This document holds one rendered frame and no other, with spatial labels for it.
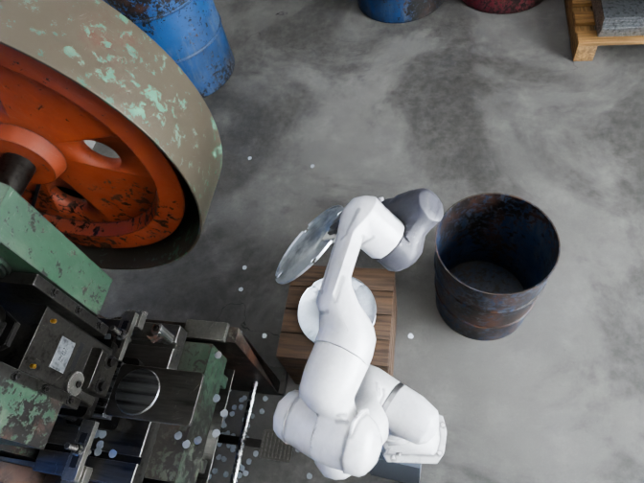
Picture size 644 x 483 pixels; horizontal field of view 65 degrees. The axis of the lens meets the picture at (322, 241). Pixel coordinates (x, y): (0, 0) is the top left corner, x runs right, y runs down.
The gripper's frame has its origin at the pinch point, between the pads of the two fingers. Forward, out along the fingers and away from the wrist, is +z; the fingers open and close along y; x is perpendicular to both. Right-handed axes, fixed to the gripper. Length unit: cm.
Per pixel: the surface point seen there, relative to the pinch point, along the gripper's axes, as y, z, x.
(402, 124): -34, 89, -129
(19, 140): 68, 3, 31
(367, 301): -40, 39, -10
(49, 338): 38, 13, 58
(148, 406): 7, 30, 59
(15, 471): 20, 59, 90
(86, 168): 56, 8, 25
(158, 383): 8, 31, 53
